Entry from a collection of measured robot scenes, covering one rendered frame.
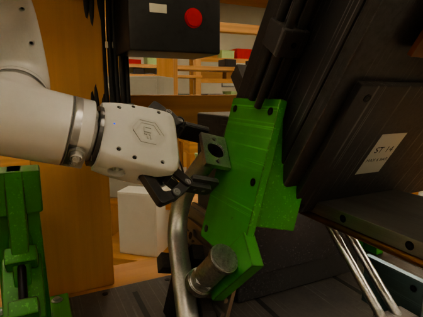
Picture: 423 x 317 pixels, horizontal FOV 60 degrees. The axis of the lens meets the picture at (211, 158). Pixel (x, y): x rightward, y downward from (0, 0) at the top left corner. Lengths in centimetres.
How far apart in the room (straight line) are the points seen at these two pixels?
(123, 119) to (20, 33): 15
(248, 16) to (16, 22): 1179
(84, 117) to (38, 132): 5
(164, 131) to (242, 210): 14
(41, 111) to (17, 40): 11
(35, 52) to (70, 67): 23
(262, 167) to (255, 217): 6
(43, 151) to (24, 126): 3
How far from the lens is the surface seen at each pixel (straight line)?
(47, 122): 42
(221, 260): 45
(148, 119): 48
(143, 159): 44
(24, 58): 51
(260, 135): 46
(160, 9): 67
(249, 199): 45
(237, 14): 1202
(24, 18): 49
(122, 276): 87
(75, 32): 74
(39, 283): 63
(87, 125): 43
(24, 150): 44
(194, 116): 90
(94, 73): 74
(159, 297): 74
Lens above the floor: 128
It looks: 10 degrees down
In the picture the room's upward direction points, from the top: straight up
